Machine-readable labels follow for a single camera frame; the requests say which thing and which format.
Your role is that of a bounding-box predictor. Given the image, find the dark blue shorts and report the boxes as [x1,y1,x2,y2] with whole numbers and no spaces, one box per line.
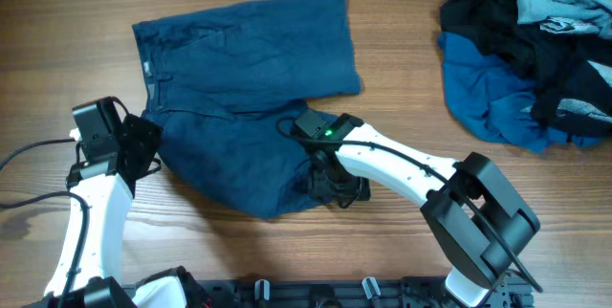
[133,0,361,219]

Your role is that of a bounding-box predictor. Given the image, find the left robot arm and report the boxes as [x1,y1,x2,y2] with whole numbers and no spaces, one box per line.
[36,97,162,307]

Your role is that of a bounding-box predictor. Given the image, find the bright blue garment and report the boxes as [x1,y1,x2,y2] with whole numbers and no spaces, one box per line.
[437,32,602,153]

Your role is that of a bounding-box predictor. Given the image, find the black garment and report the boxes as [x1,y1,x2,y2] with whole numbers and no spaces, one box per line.
[440,0,611,138]

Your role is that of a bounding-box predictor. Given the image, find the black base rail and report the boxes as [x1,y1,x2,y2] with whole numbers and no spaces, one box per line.
[121,275,535,308]

